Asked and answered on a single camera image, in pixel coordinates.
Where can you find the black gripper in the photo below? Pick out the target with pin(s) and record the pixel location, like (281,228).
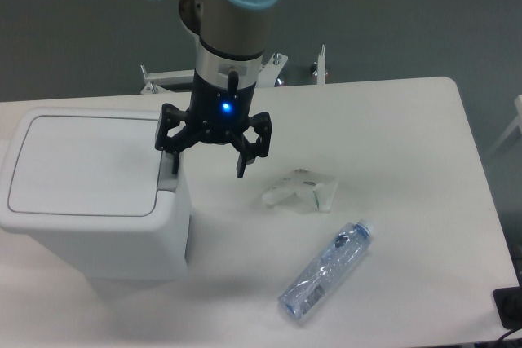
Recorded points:
(220,115)

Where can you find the white push-button trash can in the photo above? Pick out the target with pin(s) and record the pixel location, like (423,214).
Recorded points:
(89,185)

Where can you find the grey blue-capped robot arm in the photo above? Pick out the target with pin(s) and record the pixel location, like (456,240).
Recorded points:
(231,38)

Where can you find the crumpled white plastic wrapper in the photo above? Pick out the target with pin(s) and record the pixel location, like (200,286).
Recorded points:
(314,189)

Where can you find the clear plastic water bottle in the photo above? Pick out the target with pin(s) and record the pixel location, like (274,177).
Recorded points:
(326,270)

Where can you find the white furniture piece at right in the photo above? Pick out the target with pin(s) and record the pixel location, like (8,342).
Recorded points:
(512,132)

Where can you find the black device at edge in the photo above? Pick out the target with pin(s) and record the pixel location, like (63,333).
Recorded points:
(508,303)

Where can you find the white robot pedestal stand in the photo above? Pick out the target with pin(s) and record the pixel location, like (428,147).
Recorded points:
(270,75)

